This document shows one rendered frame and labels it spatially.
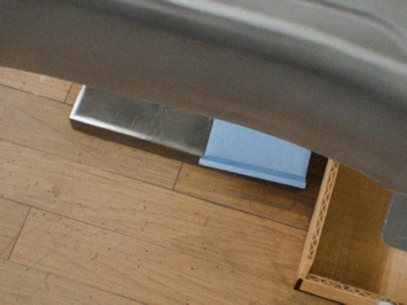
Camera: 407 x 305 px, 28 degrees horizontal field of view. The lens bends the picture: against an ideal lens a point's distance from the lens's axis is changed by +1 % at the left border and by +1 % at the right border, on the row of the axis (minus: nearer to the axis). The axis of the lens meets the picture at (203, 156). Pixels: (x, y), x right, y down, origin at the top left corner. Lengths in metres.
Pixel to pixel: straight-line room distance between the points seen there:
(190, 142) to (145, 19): 0.38
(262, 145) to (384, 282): 0.12
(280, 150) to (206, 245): 0.08
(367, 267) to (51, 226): 0.22
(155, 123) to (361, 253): 0.17
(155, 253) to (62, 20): 0.37
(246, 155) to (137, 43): 0.36
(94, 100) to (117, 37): 0.39
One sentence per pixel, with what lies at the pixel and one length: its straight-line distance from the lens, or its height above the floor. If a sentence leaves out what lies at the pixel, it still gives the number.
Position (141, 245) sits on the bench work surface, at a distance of 0.55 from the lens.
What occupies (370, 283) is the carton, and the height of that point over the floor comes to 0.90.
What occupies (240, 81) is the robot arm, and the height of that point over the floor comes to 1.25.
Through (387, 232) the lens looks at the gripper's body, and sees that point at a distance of 0.40.
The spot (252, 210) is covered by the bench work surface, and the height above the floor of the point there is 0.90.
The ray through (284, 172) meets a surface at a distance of 0.55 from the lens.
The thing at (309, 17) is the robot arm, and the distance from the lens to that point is 0.19.
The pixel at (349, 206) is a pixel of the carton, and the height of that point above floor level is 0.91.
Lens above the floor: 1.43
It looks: 66 degrees down
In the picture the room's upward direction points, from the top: 1 degrees clockwise
